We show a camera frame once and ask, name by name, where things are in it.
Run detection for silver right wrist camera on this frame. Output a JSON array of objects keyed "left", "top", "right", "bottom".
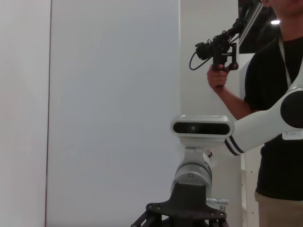
[{"left": 169, "top": 114, "right": 235, "bottom": 144}]

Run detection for aluminium frame rail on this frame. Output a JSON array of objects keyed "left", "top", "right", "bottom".
[{"left": 238, "top": 0, "right": 265, "bottom": 48}]

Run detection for white lanyard strap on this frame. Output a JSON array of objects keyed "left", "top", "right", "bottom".
[{"left": 278, "top": 35, "right": 292, "bottom": 86}]

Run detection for black teleoperation handle rig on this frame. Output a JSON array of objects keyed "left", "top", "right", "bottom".
[{"left": 188, "top": 17, "right": 246, "bottom": 87}]

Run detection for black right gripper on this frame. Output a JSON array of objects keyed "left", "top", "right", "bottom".
[{"left": 131, "top": 182, "right": 230, "bottom": 227}]

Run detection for person's bare hand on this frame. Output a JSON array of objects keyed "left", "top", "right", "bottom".
[{"left": 207, "top": 63, "right": 229, "bottom": 90}]

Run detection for person in black shirt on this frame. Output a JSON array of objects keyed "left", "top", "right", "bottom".
[{"left": 243, "top": 0, "right": 303, "bottom": 227}]

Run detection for silver right wrist plug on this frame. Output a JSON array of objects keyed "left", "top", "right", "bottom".
[{"left": 206, "top": 198, "right": 229, "bottom": 205}]

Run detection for white name badge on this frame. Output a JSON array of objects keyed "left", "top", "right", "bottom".
[{"left": 282, "top": 131, "right": 303, "bottom": 141}]

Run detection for person's bare forearm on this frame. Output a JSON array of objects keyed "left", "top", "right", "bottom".
[{"left": 214, "top": 85, "right": 259, "bottom": 122}]

